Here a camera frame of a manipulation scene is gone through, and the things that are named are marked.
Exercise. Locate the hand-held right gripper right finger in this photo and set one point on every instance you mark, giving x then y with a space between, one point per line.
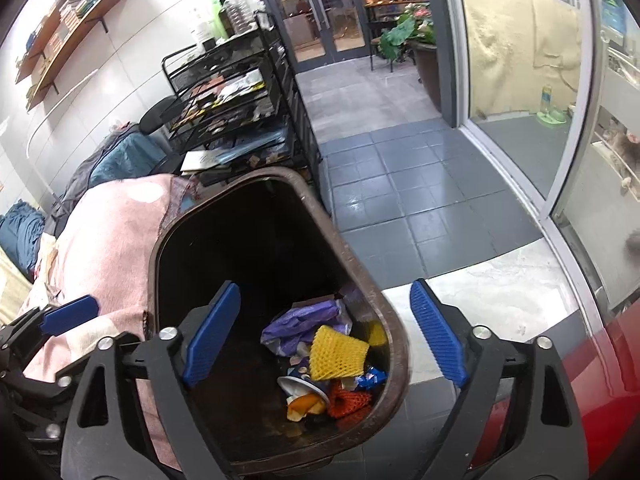
440 335

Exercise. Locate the blue grey jacket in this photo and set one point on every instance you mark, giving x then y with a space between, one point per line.
115 160

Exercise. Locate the glass double door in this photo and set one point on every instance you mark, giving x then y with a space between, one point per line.
320 15

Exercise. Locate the small yellow foam piece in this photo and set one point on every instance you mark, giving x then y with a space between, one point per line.
376 334

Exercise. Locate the yellow foam net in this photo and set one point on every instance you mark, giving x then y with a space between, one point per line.
337 352

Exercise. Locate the orange foam net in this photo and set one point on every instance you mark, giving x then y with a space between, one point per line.
347 402

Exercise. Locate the wooden table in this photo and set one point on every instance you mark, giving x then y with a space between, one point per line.
385 5

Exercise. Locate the purple plastic bag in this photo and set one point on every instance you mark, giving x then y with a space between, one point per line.
300 322

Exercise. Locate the blue cloth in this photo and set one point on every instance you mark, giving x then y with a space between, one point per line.
20 235

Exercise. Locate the black stool chair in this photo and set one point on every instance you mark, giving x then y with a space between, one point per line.
160 115

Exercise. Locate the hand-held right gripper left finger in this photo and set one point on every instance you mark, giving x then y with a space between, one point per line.
210 330

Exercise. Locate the potted plant dark pot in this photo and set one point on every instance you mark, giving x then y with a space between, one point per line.
410 35

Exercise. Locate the pet water dispenser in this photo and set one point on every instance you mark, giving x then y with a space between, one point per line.
550 110

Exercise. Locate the yellow orange wrapper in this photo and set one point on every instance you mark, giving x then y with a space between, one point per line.
302 407

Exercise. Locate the purple paper cup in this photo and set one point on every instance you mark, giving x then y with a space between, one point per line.
302 387

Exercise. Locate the white paper sheet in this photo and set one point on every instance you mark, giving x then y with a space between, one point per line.
200 161

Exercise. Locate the glass sliding door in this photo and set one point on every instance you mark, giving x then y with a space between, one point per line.
515 35

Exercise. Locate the brown trash bin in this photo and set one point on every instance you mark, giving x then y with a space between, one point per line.
240 240

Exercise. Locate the red glossy panel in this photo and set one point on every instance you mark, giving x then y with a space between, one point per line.
600 385

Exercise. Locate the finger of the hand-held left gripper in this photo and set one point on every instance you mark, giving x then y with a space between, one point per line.
40 400
70 315

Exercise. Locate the black mesh cart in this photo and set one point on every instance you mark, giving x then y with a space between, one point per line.
240 110

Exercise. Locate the green bottle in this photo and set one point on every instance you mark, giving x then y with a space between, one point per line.
219 17

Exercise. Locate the grey cat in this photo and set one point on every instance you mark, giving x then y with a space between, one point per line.
625 147

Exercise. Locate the pink dotted blanket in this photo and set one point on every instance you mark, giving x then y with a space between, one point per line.
110 220

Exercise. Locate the clear plastic bottle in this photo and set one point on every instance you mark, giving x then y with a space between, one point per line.
237 10

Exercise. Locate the blue folder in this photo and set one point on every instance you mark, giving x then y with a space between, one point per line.
255 145

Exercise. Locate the blue snack packet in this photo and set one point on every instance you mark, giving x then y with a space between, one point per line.
372 377

